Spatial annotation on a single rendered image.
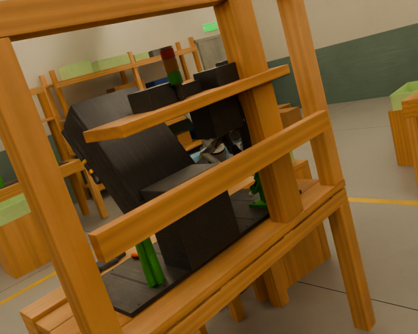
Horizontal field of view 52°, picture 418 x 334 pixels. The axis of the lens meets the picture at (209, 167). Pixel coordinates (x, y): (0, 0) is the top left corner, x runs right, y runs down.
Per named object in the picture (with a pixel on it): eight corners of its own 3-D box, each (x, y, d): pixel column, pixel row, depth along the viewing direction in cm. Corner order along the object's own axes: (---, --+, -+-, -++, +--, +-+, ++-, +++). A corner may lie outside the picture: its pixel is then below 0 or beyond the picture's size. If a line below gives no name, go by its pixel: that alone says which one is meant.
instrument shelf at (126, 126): (85, 143, 148) (81, 132, 147) (247, 82, 206) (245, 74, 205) (125, 138, 130) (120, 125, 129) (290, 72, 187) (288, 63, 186)
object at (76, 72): (224, 142, 887) (193, 34, 836) (99, 202, 703) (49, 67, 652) (208, 144, 928) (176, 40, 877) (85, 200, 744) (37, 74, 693)
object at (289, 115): (247, 138, 856) (241, 117, 846) (275, 126, 900) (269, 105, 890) (292, 136, 759) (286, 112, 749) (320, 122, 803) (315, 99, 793)
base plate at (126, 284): (77, 295, 181) (75, 290, 180) (241, 191, 251) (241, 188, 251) (132, 318, 150) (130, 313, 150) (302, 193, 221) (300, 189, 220)
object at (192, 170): (164, 264, 180) (139, 190, 173) (212, 231, 200) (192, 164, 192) (192, 271, 167) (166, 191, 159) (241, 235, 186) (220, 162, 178)
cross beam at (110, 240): (97, 261, 127) (87, 234, 125) (321, 128, 210) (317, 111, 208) (105, 263, 123) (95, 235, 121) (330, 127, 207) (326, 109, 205)
